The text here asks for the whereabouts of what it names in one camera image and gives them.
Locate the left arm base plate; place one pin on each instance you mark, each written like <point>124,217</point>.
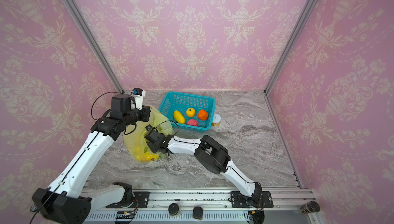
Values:
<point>140,200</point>

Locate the corner aluminium post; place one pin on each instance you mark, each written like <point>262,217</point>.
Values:
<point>77,15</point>
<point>296,32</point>

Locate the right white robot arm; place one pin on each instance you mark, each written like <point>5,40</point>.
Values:
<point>212,155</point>

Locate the orange toy fruit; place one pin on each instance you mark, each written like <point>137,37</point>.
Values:
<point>203,115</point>

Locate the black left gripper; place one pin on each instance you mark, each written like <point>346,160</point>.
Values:
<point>145,110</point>

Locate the black knob right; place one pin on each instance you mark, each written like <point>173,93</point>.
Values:
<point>198,213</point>

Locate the yellow plastic bag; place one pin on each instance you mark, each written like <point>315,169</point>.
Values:
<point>134,139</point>

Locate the black knob left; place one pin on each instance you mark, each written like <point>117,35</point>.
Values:
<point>173,209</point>

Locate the left corner aluminium post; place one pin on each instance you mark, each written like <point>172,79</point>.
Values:
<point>77,15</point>

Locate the black knob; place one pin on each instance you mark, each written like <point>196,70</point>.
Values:
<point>173,209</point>
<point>198,213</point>

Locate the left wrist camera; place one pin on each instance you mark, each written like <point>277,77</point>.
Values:
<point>138,95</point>

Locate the small orange-print tin can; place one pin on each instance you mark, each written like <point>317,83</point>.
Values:
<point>216,120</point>

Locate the yellow toy banana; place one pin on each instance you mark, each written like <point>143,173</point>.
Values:
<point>147,157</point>

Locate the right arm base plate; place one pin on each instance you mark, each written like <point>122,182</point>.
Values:
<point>238,200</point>

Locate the aluminium front rail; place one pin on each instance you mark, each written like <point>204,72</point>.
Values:
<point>217,208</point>

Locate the yellow toy fruit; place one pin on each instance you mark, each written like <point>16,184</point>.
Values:
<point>179,118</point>

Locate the right corner aluminium post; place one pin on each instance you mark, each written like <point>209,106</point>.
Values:
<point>296,32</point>

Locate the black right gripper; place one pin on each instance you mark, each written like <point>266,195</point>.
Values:
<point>151,136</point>

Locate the small yellow toy lemon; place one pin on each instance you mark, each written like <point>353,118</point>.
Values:
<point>190,112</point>

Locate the pink toy fruit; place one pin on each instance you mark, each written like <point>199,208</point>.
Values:
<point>193,122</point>

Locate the teal plastic basket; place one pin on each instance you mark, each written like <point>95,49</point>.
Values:
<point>181,102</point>

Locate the dark jar right corner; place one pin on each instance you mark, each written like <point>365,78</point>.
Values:
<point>309,207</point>

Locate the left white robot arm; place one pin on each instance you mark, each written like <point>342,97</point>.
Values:
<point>64,201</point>

